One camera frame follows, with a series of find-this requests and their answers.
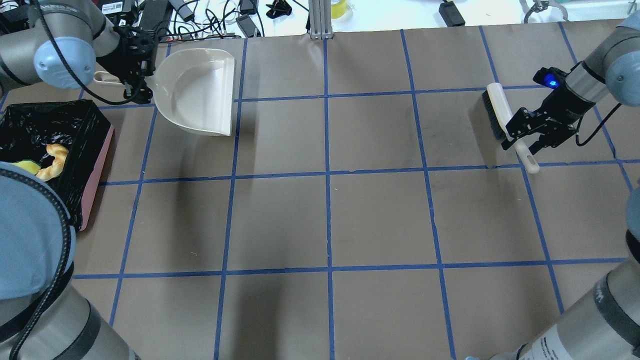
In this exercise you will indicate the beige plastic dustpan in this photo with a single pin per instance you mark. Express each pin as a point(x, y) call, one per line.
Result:
point(193, 88)

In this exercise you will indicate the black power adapter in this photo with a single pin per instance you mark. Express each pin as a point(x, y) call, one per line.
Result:
point(450, 14)

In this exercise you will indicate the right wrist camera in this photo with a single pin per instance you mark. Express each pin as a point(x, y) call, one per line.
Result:
point(550, 77)

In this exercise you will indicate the aluminium frame post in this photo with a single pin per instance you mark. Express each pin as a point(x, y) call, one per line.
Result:
point(320, 20)

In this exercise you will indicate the bin with black bag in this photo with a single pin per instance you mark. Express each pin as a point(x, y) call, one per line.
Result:
point(64, 144)

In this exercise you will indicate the pale melon slice toy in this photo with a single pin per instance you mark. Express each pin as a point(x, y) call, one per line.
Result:
point(59, 154)

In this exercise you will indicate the yellow green sponge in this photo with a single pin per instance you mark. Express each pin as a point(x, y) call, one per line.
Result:
point(29, 166)

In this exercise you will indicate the large black power brick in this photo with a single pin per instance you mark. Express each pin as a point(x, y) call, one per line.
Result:
point(155, 17)

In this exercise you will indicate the beige brush black bristles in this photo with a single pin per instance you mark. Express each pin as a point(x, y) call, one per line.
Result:
point(499, 114)

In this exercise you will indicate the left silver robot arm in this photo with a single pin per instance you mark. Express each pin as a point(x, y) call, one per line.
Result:
point(43, 317)

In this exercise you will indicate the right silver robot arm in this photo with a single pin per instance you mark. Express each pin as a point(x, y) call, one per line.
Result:
point(604, 323)

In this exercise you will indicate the yellow tape roll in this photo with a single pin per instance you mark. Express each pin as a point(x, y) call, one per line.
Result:
point(340, 9)

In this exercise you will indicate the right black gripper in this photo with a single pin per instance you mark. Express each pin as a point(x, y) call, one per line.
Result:
point(565, 106)

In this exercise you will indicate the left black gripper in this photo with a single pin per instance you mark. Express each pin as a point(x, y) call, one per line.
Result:
point(121, 56)

